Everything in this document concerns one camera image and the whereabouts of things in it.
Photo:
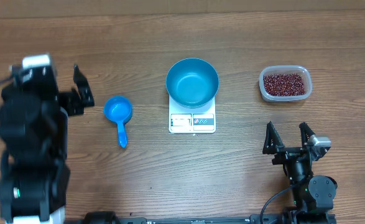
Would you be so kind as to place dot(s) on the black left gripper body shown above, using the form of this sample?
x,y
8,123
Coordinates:
x,y
71,103

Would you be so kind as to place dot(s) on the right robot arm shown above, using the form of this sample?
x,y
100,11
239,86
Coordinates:
x,y
313,195

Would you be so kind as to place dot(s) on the teal blue bowl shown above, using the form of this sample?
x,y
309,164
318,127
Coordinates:
x,y
192,82

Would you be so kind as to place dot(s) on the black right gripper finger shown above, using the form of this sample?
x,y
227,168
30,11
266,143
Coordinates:
x,y
306,132
273,143

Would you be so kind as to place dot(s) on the clear plastic container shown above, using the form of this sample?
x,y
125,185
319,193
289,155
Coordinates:
x,y
303,72

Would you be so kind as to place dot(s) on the red beans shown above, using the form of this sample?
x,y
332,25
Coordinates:
x,y
284,84

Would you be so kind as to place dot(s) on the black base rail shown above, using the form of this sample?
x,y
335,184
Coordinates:
x,y
110,217

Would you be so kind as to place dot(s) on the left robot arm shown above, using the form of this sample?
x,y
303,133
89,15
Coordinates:
x,y
34,127

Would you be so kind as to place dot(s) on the white digital kitchen scale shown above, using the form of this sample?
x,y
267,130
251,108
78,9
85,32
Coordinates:
x,y
201,120

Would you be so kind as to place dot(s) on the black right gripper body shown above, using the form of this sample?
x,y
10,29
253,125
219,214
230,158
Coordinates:
x,y
285,154

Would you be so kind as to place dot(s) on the blue plastic measuring scoop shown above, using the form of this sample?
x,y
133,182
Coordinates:
x,y
118,110

